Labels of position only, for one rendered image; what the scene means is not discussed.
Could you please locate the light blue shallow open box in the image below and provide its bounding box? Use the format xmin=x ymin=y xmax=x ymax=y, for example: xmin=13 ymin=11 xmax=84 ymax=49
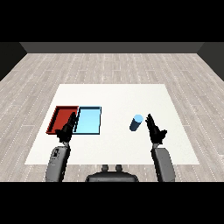
xmin=73 ymin=106 xmax=102 ymax=135

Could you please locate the dark grey robot body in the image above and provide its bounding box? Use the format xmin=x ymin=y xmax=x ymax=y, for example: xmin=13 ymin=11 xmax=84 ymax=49
xmin=85 ymin=164 xmax=140 ymax=183

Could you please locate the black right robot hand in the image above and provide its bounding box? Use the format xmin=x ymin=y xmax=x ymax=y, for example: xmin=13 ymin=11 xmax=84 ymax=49
xmin=144 ymin=113 xmax=168 ymax=145

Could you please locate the red shallow open box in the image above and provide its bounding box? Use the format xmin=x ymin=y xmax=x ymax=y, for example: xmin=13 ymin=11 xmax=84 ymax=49
xmin=45 ymin=105 xmax=80 ymax=135

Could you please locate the small blue can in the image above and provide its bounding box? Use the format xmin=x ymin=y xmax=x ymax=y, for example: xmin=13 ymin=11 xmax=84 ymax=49
xmin=129 ymin=114 xmax=144 ymax=132

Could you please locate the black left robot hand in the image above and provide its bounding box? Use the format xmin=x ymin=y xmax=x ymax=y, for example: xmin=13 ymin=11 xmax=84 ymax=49
xmin=55 ymin=111 xmax=78 ymax=144

